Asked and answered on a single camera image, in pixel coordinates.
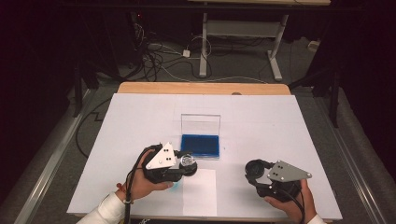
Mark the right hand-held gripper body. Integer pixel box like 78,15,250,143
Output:
255,160,313,203

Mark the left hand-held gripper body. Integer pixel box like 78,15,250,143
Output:
141,142,188,185

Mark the crystal knob stamp black base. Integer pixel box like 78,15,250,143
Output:
179,154,199,177

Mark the black round stamp cap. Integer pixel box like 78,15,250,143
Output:
245,159,265,180

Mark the blue ink pad clear case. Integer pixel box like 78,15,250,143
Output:
180,113,222,161

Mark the small white paper sheet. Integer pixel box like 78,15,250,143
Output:
182,168,218,217

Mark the person's left hand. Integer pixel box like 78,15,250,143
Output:
115,148,175,202

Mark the person's right hand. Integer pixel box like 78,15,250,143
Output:
264,179,318,224

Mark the large white table cover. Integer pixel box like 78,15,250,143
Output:
66,92,344,220

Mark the wooden table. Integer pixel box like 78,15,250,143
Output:
74,81,335,224

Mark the black metal stand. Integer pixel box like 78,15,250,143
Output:
73,62,101,119
288,59,342,129

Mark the dark curtain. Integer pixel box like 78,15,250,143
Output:
0,0,78,200
323,0,396,181

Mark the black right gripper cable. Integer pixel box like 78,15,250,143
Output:
278,188,306,224

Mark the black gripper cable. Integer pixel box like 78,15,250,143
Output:
278,188,306,224
123,144,163,224

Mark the red bead bracelet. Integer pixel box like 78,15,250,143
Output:
116,182,134,204

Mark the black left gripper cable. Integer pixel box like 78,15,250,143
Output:
123,144,163,224

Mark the aluminium floor rail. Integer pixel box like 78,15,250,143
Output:
314,92,389,224
13,88,94,224

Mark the white floor cable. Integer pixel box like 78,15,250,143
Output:
155,63,269,85

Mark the single black floor cable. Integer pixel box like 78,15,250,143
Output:
75,97,113,159

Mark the black floor cable bundle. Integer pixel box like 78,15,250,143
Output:
130,12,213,82

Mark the white metal frame desk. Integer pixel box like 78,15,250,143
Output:
188,0,332,82

